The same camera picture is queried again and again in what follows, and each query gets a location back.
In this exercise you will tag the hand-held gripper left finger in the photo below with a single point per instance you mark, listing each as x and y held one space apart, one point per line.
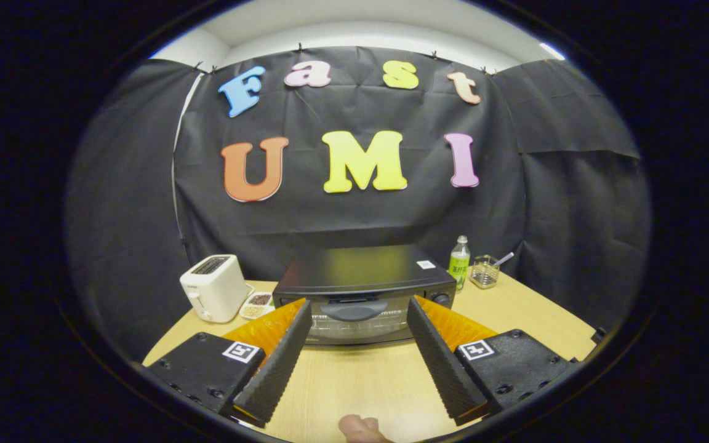
274 369

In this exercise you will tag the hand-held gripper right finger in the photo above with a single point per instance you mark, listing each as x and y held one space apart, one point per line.
444 369

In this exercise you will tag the black toaster oven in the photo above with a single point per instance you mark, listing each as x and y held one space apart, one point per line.
360 267

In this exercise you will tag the white pop-up toaster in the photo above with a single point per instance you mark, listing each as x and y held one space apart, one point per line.
216 292

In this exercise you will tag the white divided dish of beans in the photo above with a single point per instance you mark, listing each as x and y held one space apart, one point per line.
257 306

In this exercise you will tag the green label drink bottle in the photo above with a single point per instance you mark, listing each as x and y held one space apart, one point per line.
459 264

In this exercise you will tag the small ceiling light panel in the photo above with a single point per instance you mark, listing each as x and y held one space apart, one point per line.
552 50

